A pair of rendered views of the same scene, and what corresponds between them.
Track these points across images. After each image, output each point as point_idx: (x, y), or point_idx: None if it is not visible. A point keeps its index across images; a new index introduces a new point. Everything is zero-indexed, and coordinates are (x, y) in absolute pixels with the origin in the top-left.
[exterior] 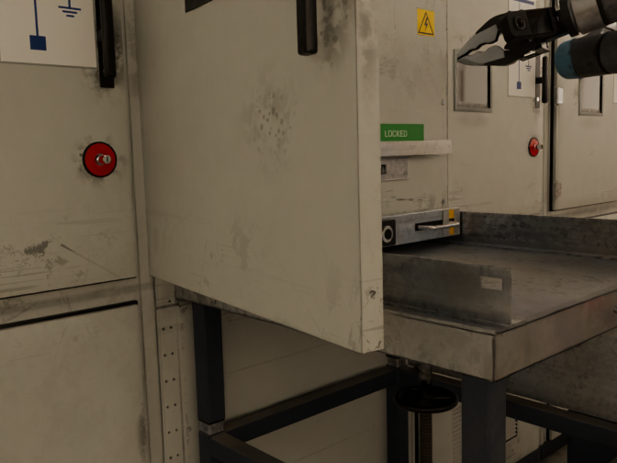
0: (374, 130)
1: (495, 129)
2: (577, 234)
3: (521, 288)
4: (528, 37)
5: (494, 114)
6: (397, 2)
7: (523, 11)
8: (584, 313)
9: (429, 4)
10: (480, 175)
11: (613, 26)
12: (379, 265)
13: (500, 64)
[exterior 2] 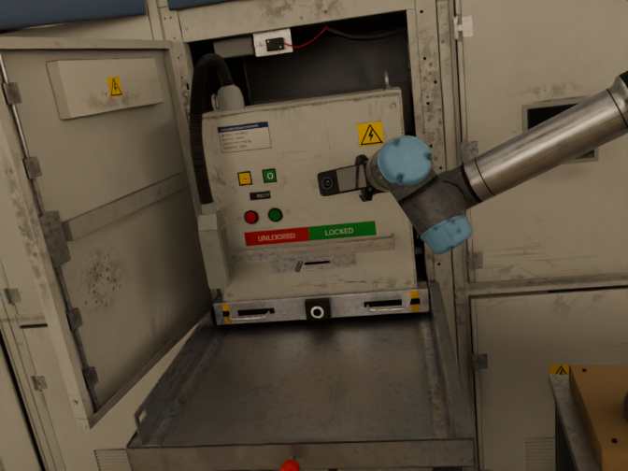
0: (56, 323)
1: (606, 178)
2: (440, 360)
3: (260, 409)
4: (342, 192)
5: (604, 162)
6: (330, 125)
7: (334, 171)
8: (239, 452)
9: (374, 116)
10: (575, 228)
11: (468, 166)
12: (77, 390)
13: (362, 200)
